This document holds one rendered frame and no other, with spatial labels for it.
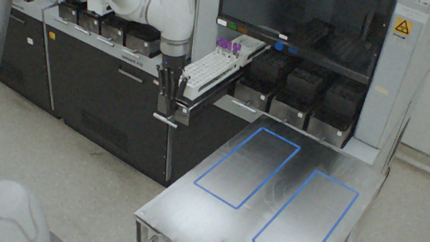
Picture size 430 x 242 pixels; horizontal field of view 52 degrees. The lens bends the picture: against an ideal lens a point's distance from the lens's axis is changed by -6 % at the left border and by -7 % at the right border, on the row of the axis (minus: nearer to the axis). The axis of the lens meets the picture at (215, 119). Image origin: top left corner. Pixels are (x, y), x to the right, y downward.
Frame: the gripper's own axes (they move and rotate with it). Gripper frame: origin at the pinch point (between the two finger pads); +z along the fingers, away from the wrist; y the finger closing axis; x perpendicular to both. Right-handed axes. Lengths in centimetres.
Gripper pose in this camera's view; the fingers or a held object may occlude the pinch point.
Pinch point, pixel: (170, 105)
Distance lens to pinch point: 157.3
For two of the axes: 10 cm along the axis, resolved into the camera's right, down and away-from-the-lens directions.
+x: -5.7, 4.3, -7.0
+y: -8.1, -4.1, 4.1
